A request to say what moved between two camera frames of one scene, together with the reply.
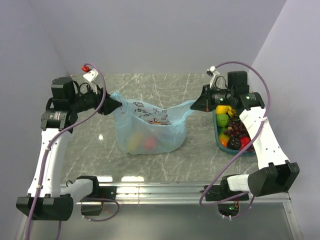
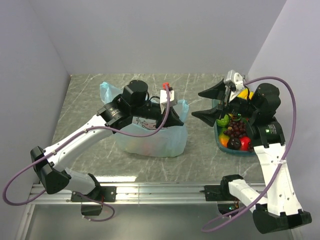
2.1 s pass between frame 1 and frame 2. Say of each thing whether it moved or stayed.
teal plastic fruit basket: stayed
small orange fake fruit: stayed
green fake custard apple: stayed
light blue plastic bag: moved
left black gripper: moved
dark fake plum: stayed
